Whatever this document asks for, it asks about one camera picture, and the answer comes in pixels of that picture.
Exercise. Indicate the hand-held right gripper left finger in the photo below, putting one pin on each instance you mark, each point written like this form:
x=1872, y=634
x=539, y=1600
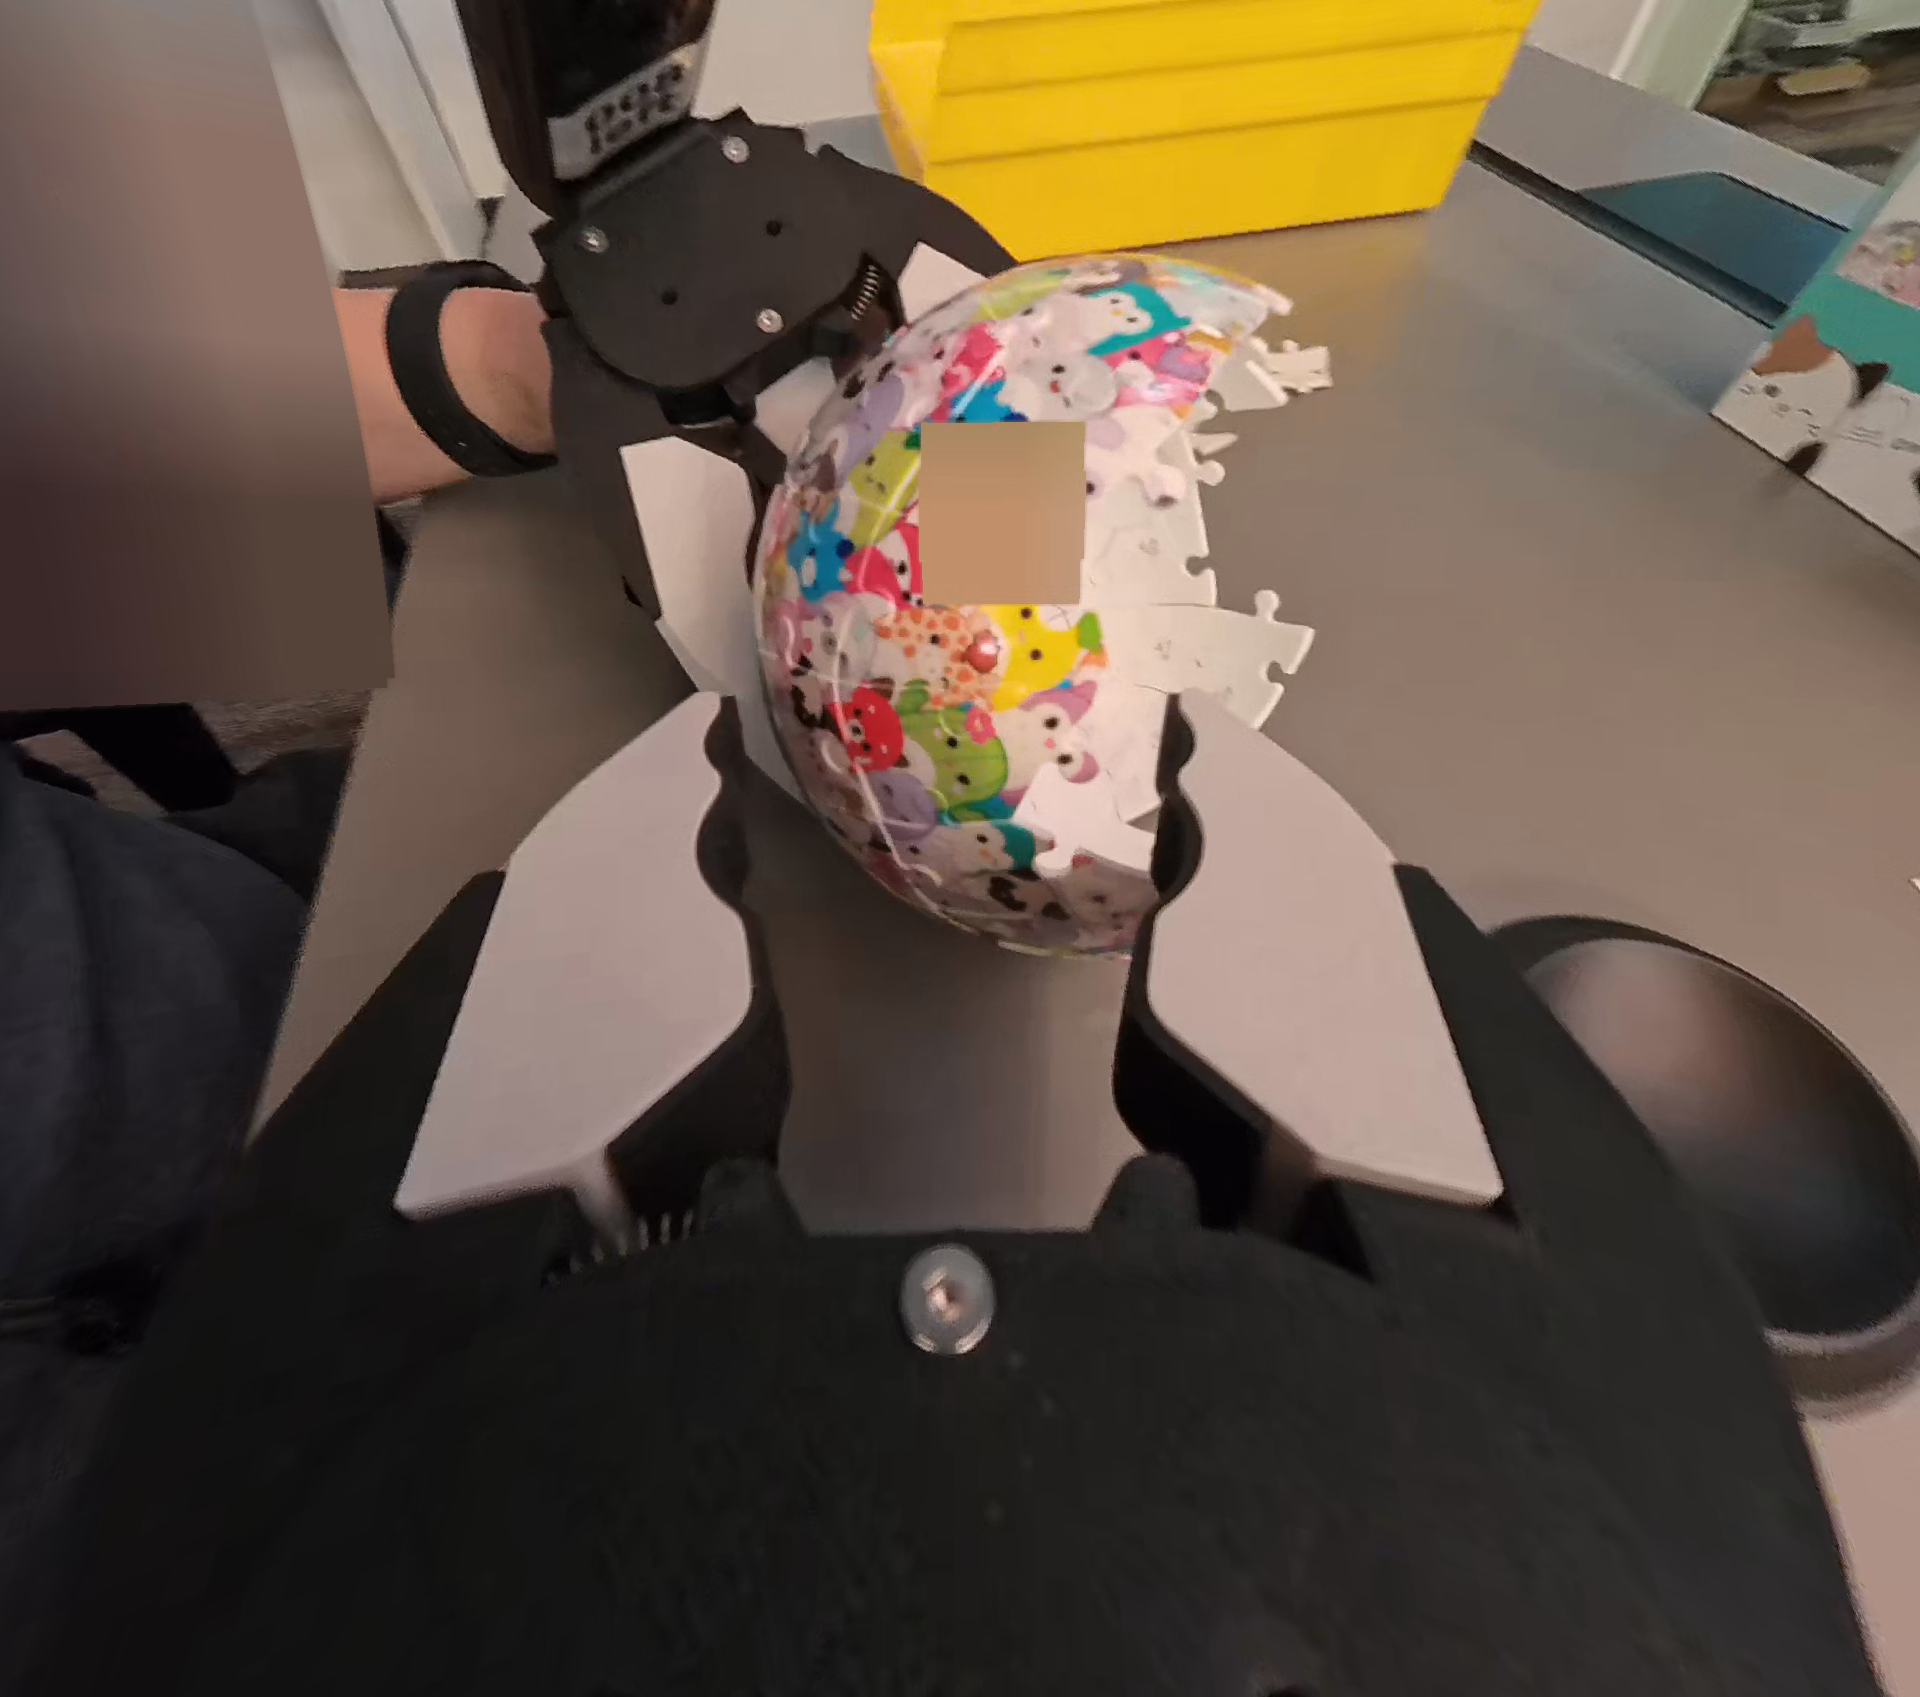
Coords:
x=585, y=978

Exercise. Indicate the black round ball stand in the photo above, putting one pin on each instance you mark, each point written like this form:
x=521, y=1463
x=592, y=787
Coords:
x=1694, y=1128

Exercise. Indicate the colourful puzzle ball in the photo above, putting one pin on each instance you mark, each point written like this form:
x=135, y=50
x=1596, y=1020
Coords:
x=900, y=738

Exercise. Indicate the colourful cardboard puzzle box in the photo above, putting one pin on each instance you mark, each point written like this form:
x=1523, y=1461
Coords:
x=1830, y=407

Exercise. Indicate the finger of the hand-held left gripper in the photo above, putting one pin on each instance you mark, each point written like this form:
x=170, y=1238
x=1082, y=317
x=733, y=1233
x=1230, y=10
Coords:
x=939, y=284
x=691, y=543

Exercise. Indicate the person's left forearm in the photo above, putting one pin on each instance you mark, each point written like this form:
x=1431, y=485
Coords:
x=451, y=376

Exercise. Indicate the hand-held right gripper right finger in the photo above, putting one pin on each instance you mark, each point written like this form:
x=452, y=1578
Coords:
x=1305, y=978

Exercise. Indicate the person's dark clothing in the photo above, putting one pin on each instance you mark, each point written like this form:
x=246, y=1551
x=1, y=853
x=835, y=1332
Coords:
x=121, y=1054

